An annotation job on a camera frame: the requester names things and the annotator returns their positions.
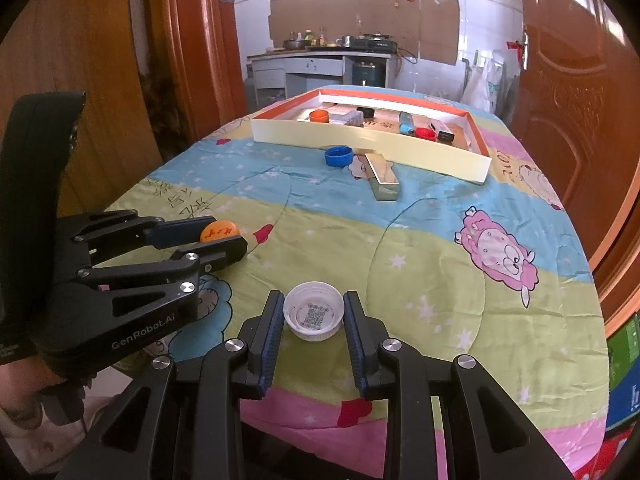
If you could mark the brown wooden door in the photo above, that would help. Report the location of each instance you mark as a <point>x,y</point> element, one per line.
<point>100,60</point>
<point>575,110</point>

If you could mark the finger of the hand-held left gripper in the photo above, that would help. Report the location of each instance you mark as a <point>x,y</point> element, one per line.
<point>185,230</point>
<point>220,250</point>

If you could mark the group of condiment bottles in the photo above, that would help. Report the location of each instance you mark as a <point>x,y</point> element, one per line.
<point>315,37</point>

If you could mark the black bottle cap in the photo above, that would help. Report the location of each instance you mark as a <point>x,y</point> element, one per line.
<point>365,112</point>

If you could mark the gold rectangular box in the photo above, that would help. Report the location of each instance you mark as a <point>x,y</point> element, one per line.
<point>382,172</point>

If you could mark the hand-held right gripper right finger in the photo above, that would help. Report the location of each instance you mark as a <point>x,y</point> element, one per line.
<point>352,345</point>

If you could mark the orange and white shallow box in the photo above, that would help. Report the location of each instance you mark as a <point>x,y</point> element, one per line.
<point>350,137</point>

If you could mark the red bottle cap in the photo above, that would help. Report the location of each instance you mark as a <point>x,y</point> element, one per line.
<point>425,133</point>

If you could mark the plain orange bottle cap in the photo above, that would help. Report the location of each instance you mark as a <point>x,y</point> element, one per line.
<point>319,116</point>

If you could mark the black gas stove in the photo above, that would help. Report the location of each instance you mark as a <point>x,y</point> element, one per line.
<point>375,45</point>

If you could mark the metal bowl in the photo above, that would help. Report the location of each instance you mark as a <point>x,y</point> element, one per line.
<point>294,45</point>

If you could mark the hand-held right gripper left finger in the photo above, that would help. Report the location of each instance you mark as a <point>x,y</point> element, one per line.
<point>275,340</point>

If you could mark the silver rectangular box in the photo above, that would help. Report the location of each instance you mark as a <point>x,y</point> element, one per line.
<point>347,119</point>

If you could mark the white plastic bags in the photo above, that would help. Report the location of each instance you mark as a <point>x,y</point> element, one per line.
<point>487,80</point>

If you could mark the cardboard sheets on wall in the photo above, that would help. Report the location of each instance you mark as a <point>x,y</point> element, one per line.
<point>350,10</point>

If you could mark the white kitchen counter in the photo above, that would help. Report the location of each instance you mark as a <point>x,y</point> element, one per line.
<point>300,65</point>

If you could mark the white bottle cap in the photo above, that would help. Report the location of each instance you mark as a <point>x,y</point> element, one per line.
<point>314,315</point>

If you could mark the blue bottle cap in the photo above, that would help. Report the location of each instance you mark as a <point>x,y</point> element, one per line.
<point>339,156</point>

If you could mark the printed cartoon sheep blanket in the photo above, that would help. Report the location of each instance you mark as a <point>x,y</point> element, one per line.
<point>400,240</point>

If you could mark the green carton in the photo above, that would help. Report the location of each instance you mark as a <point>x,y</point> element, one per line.
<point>625,355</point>

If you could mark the orange red-printed bottle cap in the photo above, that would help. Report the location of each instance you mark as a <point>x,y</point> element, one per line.
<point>217,231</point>

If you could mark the light blue small bottle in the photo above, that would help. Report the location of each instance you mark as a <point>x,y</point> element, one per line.
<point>406,122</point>

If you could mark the metal cup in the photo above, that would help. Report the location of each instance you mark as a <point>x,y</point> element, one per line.
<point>342,41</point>

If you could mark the green air fryer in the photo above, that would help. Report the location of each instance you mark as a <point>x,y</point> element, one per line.
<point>370,74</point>

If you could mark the red ribbon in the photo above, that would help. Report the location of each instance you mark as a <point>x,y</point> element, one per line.
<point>517,50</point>

